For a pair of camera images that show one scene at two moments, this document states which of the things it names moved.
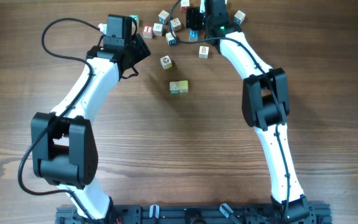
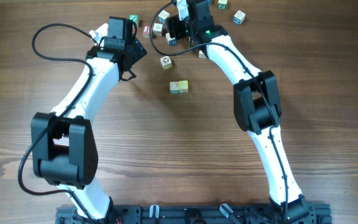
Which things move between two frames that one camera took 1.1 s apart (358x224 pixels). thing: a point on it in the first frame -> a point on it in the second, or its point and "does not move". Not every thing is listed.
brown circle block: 166,63 does not move
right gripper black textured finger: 195,19 -> 178,28
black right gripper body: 207,25 -> 192,30
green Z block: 174,87 does not move
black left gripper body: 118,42 does not move
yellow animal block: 183,86 does not move
